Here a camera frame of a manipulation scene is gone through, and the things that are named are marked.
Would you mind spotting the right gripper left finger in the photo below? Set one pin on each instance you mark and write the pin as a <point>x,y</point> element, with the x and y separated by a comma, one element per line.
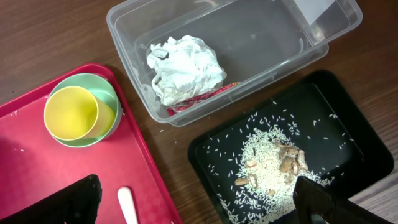
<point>76,204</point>

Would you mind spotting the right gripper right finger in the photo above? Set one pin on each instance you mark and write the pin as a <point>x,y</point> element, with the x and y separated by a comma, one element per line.
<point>310,198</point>

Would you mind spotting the white plastic fork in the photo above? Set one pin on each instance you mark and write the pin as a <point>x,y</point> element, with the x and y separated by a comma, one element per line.
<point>127,205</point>

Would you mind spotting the leftover rice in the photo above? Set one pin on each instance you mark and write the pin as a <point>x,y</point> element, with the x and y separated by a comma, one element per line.
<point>253,165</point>

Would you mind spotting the yellow cup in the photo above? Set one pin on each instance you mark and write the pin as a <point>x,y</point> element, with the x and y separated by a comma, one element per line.
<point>74,113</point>

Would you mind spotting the green bowl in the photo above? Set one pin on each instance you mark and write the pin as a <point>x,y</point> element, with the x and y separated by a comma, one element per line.
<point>102,89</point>

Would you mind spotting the red snack wrapper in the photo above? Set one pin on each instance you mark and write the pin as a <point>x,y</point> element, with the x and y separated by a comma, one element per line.
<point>186,104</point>

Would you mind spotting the white napkin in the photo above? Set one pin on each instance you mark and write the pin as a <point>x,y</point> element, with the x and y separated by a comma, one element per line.
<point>184,68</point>

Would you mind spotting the black waste tray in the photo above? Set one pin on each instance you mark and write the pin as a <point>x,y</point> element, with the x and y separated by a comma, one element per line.
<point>372,161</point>

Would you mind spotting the red serving tray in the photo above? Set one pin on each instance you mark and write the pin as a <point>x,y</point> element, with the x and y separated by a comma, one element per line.
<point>34,165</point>

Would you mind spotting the clear plastic bin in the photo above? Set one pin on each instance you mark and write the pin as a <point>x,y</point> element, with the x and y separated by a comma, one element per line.
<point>256,42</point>

